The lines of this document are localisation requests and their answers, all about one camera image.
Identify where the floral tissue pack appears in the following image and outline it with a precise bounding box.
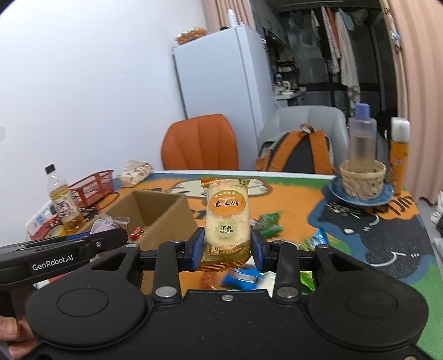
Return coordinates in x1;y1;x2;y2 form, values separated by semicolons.
117;160;154;188

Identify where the grey armchair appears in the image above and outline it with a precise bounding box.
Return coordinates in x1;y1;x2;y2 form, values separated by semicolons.
258;105;349;168

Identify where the blue green nut packet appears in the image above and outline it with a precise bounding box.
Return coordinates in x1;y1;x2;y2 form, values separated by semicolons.
302;231;329;251

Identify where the orange rice cracker packet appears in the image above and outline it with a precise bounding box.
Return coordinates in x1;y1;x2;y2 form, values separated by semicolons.
199;178;251;271

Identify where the blue snack packet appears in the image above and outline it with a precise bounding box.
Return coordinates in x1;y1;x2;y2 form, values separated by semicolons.
221;268;264;291

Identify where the dark green snack packet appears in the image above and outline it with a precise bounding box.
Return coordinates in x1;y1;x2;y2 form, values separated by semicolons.
251;212;283;239

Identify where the orange spray can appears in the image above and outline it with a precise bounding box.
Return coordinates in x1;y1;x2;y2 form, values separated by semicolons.
388;117;411;196

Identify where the red plastic basket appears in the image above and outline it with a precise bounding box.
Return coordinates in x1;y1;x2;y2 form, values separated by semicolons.
69;169;114;208

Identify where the left hand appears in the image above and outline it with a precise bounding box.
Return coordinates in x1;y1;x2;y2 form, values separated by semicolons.
0;317;38;359

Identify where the woven bamboo basket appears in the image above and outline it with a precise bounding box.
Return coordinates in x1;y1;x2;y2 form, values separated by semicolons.
339;160;387;200

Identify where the blue ceramic plate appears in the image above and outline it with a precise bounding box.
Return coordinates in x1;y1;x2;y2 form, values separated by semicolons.
327;175;395;208

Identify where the orange black backpack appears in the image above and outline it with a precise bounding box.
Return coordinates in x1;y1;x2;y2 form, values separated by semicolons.
254;124;335;176

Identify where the orange chair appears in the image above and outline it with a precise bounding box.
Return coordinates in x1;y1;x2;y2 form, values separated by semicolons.
161;114;239;170

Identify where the pink curtain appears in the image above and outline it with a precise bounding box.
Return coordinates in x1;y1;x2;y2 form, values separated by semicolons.
388;1;442;203

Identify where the white refrigerator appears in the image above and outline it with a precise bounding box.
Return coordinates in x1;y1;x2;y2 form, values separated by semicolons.
171;23;278;134

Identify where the black cable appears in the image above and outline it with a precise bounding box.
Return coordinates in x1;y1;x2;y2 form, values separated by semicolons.
90;190;121;212

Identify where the clear bottle purple cap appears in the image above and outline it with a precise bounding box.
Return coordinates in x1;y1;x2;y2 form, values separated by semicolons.
348;103;377;173

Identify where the bag of oranges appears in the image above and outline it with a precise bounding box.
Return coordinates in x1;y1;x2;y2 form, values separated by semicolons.
175;28;208;45

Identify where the hanging white garment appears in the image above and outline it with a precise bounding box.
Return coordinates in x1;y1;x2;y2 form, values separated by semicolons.
335;11;360;110

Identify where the yellow tea bottle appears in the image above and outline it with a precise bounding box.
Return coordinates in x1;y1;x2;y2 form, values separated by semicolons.
45;164;85;235

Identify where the cat pattern table mat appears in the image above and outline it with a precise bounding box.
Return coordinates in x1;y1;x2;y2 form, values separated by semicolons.
100;169;443;357

